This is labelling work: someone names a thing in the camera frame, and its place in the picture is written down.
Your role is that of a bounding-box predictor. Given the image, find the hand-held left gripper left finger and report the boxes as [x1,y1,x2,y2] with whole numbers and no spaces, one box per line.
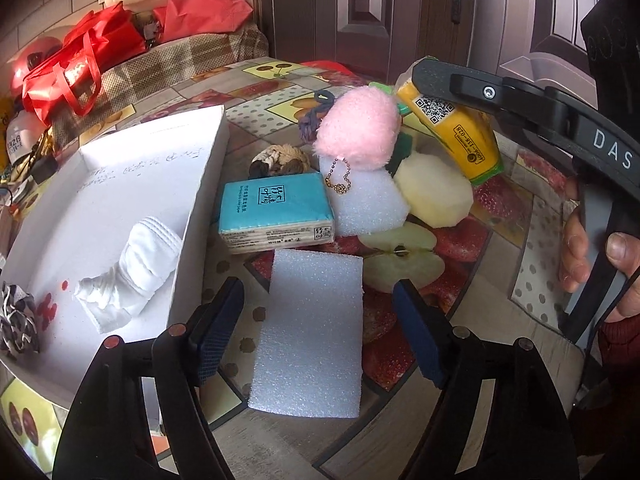
[52,276,246,480]

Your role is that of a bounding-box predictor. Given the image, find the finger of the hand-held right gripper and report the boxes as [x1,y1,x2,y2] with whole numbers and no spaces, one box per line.
[410,56,576,153]
[580,0,640,113]

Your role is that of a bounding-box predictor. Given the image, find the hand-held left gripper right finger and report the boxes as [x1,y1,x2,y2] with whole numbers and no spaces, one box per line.
[391,279,581,480]

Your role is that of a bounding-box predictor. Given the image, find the yellow tissue packet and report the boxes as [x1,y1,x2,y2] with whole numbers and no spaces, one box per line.
[395,80,503,183]

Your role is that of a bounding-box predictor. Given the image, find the white foam sheet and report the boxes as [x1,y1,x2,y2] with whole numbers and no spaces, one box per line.
[247,249,365,420]

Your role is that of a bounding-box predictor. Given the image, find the yellow and green sponge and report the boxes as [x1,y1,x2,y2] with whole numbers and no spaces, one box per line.
[385,132,414,176]

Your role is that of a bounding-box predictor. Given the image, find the pink plush ball keychain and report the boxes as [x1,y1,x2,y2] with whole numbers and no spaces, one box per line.
[312,85,404,195]

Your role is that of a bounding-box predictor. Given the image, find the teal tissue pack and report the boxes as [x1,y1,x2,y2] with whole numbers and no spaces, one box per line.
[218,172,336,255]

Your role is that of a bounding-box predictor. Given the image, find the white cardboard box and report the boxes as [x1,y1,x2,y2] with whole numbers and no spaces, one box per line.
[0,105,231,411]

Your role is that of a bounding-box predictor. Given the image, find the brown rope knot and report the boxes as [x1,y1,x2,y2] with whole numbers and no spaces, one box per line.
[250,144,311,178]

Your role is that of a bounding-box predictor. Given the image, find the person's right forearm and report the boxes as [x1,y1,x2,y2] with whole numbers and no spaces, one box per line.
[582,317,640,411]

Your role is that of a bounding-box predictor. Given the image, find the person's right hand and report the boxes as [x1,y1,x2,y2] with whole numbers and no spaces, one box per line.
[559,204,640,322]

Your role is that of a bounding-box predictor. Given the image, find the white rolled socks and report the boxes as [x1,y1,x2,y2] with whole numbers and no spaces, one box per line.
[74,216,183,333]

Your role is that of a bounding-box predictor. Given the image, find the pale yellow sponge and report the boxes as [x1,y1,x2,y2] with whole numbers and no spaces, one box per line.
[392,152,475,228]

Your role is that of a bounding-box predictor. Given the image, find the fruit print tablecloth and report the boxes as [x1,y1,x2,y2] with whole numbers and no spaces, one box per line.
[0,57,601,480]

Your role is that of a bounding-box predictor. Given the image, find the white foam block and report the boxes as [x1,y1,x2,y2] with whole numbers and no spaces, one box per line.
[319,155,411,237]

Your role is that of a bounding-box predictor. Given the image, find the brown door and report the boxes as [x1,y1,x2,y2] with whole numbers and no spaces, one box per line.
[255,0,616,91]

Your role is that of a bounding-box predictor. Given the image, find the red plastic bag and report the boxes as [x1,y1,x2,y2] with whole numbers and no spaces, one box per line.
[300,60,356,78]

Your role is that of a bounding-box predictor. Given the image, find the black and white scrunchie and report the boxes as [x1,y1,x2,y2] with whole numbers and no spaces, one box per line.
[0,281,42,358]

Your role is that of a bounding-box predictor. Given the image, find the black charger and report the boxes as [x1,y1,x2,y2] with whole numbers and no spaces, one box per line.
[29,156,58,184]

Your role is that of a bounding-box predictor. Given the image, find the plaid cloth cover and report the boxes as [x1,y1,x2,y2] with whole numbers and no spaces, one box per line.
[50,25,271,146]

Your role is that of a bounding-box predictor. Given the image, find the red fabric bag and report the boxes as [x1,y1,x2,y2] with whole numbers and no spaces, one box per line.
[165,0,253,43]

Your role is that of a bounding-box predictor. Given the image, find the white helmet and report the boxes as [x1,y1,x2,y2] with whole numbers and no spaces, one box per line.
[4,110,48,163]

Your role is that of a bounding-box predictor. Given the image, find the red tote bag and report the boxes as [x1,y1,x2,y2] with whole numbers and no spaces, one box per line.
[22,2,148,126]

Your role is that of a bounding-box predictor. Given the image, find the red helmet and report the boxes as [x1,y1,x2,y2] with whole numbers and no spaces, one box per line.
[10,35,66,98]

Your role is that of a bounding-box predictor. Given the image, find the purple rope knot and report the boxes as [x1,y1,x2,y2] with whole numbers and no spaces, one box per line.
[297,105,331,143]

